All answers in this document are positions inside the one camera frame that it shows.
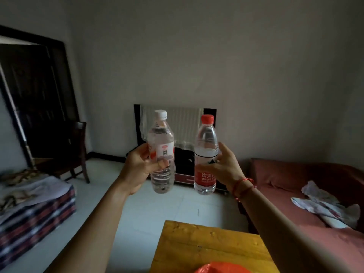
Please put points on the white lace cover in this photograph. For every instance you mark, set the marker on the white lace cover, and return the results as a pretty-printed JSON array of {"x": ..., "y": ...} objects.
[{"x": 184, "y": 125}]

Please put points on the pale thin pole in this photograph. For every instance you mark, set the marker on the pale thin pole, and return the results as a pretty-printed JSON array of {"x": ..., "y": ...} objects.
[{"x": 17, "y": 116}]

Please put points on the dark wooden chair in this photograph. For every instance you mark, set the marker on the dark wooden chair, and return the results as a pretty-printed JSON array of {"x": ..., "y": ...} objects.
[{"x": 74, "y": 150}]

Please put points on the person's left forearm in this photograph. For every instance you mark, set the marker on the person's left forearm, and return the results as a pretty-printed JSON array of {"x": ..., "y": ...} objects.
[{"x": 91, "y": 233}]

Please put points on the orange plastic bag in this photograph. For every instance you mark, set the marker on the orange plastic bag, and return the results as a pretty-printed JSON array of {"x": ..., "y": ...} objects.
[{"x": 221, "y": 267}]

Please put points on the person's right forearm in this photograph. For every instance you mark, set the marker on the person's right forearm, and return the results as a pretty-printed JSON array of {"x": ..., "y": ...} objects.
[{"x": 284, "y": 233}]

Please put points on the sofa with red cover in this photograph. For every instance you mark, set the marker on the sofa with red cover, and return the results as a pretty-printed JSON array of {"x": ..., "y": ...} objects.
[{"x": 284, "y": 179}]

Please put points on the black television stand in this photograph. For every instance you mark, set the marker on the black television stand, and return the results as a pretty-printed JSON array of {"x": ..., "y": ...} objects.
[{"x": 183, "y": 167}]

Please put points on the white crumpled clothes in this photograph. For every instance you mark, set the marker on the white crumpled clothes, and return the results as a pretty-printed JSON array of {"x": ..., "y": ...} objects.
[{"x": 324, "y": 207}]

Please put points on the plaid fabric bundle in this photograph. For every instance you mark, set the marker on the plaid fabric bundle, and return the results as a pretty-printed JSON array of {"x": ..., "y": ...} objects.
[{"x": 34, "y": 224}]

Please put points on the grey crumpled blanket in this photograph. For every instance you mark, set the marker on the grey crumpled blanket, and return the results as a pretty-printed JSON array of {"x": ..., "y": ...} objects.
[{"x": 28, "y": 187}]

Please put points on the person's right hand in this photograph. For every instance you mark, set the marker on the person's right hand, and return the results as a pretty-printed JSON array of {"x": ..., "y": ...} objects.
[{"x": 227, "y": 170}]

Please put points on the person's left hand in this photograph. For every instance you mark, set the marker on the person's left hand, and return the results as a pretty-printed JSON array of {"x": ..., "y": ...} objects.
[{"x": 135, "y": 167}]

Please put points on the yellow wooden table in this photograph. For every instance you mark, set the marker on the yellow wooden table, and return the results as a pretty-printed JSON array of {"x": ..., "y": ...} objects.
[{"x": 204, "y": 247}]

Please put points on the black television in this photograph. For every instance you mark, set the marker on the black television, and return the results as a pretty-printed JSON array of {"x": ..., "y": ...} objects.
[{"x": 211, "y": 112}]

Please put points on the dark doorway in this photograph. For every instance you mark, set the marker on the dark doorway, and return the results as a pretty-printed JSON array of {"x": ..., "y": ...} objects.
[{"x": 34, "y": 96}]

